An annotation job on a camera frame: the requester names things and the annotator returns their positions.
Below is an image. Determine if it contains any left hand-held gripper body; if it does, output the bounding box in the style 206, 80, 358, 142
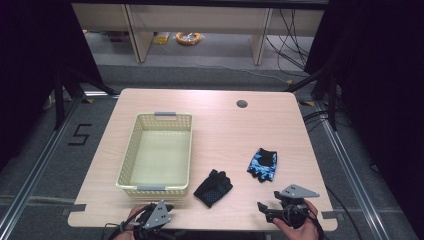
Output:
134, 199, 176, 240

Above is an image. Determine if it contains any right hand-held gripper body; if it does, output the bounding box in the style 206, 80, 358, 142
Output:
279, 184, 320, 230

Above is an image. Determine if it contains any yellow packet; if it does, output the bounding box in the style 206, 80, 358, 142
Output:
152, 32, 171, 46

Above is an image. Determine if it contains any bundle of black cables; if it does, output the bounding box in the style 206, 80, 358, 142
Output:
264, 8, 312, 72

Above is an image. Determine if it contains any grey tape strip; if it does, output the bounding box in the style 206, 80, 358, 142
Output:
321, 210, 340, 221

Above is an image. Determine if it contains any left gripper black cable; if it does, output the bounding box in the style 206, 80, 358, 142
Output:
104, 204, 149, 240

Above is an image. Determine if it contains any black floor cable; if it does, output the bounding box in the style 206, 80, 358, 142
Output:
325, 185, 365, 240

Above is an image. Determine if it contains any white floor cable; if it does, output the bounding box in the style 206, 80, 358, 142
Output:
199, 64, 288, 83

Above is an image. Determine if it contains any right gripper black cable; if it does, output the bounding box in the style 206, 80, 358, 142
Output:
311, 208, 327, 240

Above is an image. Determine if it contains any black curtain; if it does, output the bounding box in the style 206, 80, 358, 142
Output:
304, 0, 424, 239
0, 0, 104, 171

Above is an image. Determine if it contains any pale yellow plastic basket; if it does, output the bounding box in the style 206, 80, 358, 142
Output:
115, 111, 194, 198

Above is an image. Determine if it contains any white desk frame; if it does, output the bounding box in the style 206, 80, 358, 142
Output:
71, 3, 326, 66

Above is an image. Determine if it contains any black fingerless glove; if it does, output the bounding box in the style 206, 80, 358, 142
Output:
193, 169, 234, 209

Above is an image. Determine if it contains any blue patterned fingerless glove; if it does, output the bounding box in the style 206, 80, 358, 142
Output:
246, 147, 278, 183

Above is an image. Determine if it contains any black metal stand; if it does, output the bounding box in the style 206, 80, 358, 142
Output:
53, 68, 118, 131
283, 64, 338, 132

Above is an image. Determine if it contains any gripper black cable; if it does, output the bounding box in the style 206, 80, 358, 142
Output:
104, 204, 149, 240
311, 208, 327, 240

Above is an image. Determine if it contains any person's left hand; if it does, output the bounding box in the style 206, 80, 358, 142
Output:
114, 205, 147, 240

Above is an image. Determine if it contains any person's right hand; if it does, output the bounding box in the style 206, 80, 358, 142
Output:
273, 199, 321, 240

